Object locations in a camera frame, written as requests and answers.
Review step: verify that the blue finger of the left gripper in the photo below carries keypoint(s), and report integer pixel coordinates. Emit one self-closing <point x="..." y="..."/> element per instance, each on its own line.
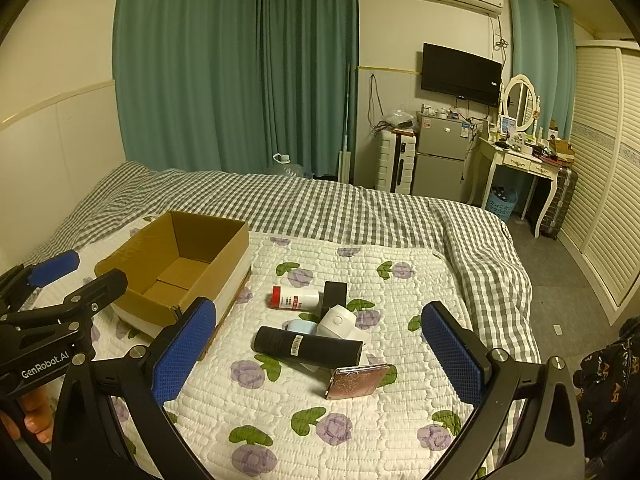
<point x="79" y="305"/>
<point x="52" y="267"/>

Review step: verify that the teal corner curtain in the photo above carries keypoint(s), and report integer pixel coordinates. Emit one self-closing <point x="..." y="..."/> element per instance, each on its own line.
<point x="544" y="50"/>

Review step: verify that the white floral quilt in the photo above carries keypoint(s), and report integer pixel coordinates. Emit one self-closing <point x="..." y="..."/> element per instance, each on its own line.
<point x="246" y="415"/>

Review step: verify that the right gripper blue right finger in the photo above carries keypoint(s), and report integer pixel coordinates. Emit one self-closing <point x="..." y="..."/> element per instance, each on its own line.
<point x="547" y="442"/>

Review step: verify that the clear water jug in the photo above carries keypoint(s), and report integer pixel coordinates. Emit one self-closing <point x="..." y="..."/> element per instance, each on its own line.
<point x="282" y="165"/>

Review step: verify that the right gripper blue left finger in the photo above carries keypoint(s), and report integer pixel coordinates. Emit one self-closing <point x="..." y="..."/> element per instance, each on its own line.
<point x="145" y="378"/>

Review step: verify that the dark suitcase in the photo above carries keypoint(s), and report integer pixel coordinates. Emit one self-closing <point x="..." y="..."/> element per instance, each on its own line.
<point x="556" y="213"/>

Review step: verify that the black rectangular box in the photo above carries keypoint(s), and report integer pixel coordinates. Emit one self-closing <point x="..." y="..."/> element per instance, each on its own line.
<point x="334" y="294"/>

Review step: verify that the blue laundry basket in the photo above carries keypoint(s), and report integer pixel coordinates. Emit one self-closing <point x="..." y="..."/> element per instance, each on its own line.
<point x="501" y="201"/>

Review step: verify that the white louvered wardrobe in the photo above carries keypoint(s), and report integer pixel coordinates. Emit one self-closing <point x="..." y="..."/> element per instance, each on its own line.
<point x="601" y="227"/>

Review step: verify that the open cardboard box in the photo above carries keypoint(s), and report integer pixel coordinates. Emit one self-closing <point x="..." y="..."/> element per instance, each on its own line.
<point x="177" y="258"/>

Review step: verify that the pink glitter phone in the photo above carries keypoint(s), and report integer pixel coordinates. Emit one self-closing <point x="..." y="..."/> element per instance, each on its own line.
<point x="355" y="381"/>

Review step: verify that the white bottle red cap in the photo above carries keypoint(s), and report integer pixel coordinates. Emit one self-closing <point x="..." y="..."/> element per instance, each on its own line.
<point x="292" y="298"/>

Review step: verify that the green window curtain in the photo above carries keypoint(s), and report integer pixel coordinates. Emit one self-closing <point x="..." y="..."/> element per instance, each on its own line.
<point x="227" y="84"/>

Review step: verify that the black wall television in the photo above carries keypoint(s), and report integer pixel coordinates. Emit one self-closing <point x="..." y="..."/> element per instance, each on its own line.
<point x="461" y="74"/>

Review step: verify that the grey checkered bedsheet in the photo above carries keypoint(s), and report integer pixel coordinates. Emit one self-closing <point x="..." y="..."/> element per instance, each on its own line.
<point x="479" y="246"/>

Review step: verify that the grey small refrigerator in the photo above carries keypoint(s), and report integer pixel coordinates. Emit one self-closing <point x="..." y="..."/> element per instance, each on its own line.
<point x="442" y="148"/>

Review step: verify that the black remote control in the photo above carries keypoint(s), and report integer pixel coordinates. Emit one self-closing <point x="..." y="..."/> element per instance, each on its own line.
<point x="307" y="349"/>

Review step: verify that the white dressing table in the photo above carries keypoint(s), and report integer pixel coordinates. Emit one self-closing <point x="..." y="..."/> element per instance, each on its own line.
<point x="522" y="163"/>

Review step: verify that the white handheld device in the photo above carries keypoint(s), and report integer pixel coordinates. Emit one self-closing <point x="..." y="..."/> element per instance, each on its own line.
<point x="338" y="322"/>

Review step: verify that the oval white vanity mirror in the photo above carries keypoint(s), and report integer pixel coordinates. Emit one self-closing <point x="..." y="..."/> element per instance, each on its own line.
<point x="520" y="102"/>

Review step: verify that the light blue earbuds case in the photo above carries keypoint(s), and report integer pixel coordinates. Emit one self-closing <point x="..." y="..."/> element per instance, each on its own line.
<point x="299" y="326"/>

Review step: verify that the person's left hand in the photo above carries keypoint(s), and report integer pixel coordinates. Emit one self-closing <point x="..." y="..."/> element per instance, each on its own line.
<point x="38" y="418"/>

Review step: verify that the white suitcase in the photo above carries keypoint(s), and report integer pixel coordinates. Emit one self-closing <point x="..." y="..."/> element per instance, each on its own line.
<point x="395" y="161"/>

